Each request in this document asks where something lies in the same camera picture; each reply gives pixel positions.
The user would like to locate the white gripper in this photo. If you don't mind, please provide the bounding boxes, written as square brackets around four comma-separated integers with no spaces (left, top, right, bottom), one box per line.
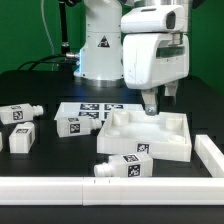
[123,33,189,116]

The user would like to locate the white square tabletop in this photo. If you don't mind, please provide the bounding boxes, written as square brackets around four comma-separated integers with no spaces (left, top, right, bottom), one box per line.
[97,109,192,162]

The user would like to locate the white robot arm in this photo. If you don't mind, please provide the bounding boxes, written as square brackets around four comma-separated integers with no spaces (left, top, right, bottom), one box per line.
[74,0,206,115]

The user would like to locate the white marker sheet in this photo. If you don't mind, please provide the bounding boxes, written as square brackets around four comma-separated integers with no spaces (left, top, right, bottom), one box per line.
[55,102,143,121]

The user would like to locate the white obstacle fence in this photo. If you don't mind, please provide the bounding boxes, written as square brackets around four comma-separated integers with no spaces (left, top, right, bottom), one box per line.
[0,135,224,206]

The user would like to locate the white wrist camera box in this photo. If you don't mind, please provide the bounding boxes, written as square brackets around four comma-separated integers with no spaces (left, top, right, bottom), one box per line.
[121,5,185,33]

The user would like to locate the black cables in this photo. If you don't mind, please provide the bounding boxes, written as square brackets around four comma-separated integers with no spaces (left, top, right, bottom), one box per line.
[17,0,81,71]

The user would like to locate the grey cable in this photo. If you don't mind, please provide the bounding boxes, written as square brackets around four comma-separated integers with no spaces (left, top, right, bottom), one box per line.
[40,0,56,72]

